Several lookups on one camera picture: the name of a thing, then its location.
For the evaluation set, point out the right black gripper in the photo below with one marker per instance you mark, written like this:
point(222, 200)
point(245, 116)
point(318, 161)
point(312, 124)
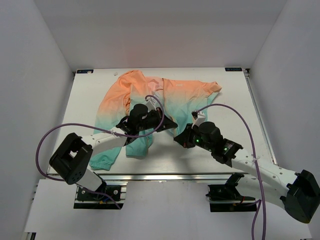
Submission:
point(183, 138)

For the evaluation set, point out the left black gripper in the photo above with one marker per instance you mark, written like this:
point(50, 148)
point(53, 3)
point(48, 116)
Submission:
point(167, 124)

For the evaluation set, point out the orange and teal jacket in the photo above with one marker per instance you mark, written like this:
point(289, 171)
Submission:
point(178, 97)

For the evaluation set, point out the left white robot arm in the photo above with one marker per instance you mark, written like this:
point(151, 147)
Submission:
point(72, 157)

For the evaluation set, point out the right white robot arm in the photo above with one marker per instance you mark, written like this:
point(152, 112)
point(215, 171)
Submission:
point(298, 193)

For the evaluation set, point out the white front panel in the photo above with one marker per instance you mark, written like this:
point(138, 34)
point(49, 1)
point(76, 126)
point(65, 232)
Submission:
point(173, 210)

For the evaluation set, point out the right blue corner label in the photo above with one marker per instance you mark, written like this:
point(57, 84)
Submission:
point(233, 69)

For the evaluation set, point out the blue corner label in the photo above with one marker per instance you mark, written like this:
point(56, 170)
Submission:
point(233, 69)
point(84, 71)

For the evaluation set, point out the left blue corner label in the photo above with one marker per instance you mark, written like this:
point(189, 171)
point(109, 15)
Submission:
point(84, 71)

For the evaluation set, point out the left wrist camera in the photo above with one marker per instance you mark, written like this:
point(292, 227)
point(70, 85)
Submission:
point(151, 103)

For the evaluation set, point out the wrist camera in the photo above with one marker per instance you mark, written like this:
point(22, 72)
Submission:
point(151, 103)
point(199, 117)

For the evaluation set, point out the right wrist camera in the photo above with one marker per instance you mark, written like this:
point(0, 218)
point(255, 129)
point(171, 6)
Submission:
point(199, 117)

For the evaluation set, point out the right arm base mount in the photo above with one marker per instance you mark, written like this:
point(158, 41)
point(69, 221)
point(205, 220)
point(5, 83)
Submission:
point(224, 199)

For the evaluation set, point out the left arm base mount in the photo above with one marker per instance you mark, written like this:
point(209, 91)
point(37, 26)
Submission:
point(111, 197)

